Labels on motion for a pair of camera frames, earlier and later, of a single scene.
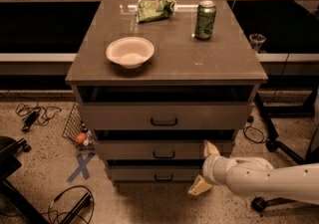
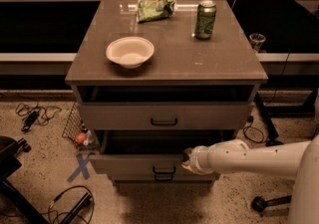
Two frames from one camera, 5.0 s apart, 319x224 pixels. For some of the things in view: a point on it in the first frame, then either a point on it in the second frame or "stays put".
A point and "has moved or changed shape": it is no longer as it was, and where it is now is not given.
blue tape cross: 83,168 stays put
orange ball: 80,137 stays put
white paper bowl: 130,52 stays put
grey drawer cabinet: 158,77 stays put
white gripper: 209,168 -> 196,160
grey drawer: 159,149 has moved or changed shape
